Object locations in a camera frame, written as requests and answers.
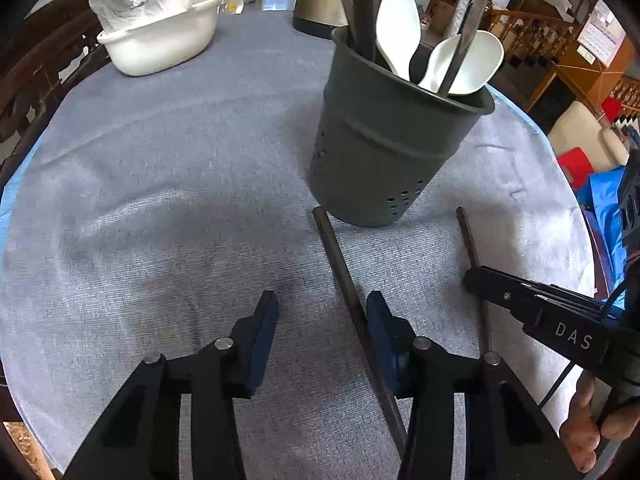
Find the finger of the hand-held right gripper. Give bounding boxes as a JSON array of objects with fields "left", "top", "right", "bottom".
[{"left": 462, "top": 265, "right": 601, "bottom": 332}]

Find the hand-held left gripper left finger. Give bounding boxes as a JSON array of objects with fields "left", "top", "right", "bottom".
[{"left": 62, "top": 290, "right": 279, "bottom": 480}]

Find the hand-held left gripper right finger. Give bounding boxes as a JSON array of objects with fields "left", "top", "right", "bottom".
[{"left": 366, "top": 290, "right": 581, "bottom": 480}]

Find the dark metal chopstick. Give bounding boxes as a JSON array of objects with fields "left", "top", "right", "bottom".
[
  {"left": 346, "top": 0, "right": 378, "bottom": 62},
  {"left": 455, "top": 206, "right": 496, "bottom": 356},
  {"left": 439, "top": 0, "right": 502, "bottom": 97},
  {"left": 312, "top": 206, "right": 408, "bottom": 461},
  {"left": 329, "top": 0, "right": 357, "bottom": 50}
]

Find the dark grey utensil holder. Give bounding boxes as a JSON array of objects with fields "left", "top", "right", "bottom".
[{"left": 308, "top": 25, "right": 496, "bottom": 228}]

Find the white plastic spoon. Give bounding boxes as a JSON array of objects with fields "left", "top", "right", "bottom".
[
  {"left": 417, "top": 30, "right": 505, "bottom": 97},
  {"left": 375, "top": 0, "right": 422, "bottom": 81}
]

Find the person's right hand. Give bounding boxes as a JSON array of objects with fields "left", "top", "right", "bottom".
[{"left": 559, "top": 372, "right": 640, "bottom": 473}]

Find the blue plastic sheet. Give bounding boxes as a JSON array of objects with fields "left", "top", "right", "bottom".
[{"left": 575, "top": 164, "right": 632, "bottom": 311}]

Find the red plastic stool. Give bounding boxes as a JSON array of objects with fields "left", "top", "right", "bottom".
[{"left": 556, "top": 146, "right": 602, "bottom": 187}]

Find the grey tablecloth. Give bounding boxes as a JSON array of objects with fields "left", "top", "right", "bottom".
[{"left": 0, "top": 7, "right": 598, "bottom": 480}]

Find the cream chair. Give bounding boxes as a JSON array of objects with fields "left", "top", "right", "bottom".
[{"left": 547, "top": 100, "right": 629, "bottom": 182}]

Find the wooden cabinet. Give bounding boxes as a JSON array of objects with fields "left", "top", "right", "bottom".
[{"left": 524, "top": 54, "right": 628, "bottom": 128}]

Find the wooden stair railing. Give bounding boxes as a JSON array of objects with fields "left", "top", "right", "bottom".
[{"left": 489, "top": 4, "right": 577, "bottom": 63}]

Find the white plastic basin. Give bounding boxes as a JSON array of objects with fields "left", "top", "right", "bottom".
[{"left": 96, "top": 0, "right": 227, "bottom": 77}]

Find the carved dark wooden chair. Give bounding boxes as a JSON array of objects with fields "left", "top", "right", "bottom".
[{"left": 0, "top": 0, "right": 116, "bottom": 176}]

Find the black cable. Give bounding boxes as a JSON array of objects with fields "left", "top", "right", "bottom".
[{"left": 539, "top": 359, "right": 577, "bottom": 411}]

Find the wall calendar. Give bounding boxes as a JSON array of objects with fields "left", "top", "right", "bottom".
[{"left": 577, "top": 0, "right": 629, "bottom": 67}]

